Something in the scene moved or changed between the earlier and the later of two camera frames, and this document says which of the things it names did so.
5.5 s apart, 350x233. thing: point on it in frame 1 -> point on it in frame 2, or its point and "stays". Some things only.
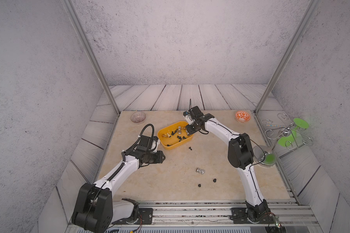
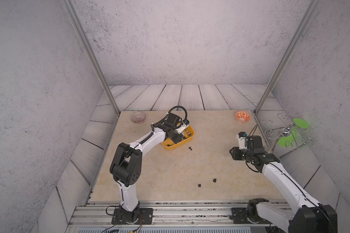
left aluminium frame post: (76, 21) stays
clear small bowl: (138, 117) stays
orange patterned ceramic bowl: (242, 116) stays
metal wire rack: (281, 121) stays
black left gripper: (159, 158) -> (180, 137)
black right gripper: (190, 131) -> (235, 153)
